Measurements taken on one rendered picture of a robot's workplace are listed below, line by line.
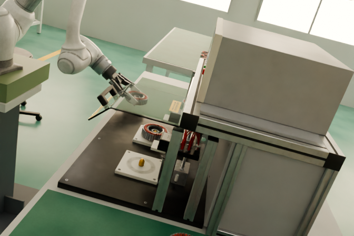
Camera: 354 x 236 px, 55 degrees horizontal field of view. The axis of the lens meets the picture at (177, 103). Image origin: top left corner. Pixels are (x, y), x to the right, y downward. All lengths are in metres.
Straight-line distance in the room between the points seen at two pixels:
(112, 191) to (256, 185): 0.45
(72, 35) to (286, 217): 1.09
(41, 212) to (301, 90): 0.80
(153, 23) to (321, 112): 5.05
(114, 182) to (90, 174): 0.08
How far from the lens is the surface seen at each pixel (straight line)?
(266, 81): 0.99
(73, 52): 1.53
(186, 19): 5.83
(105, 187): 1.14
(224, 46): 0.96
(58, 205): 1.09
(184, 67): 2.73
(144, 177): 1.19
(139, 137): 1.42
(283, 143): 0.94
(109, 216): 1.07
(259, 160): 0.97
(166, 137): 1.17
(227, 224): 1.09
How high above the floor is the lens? 1.46
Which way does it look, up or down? 21 degrees down
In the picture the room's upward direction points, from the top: 15 degrees clockwise
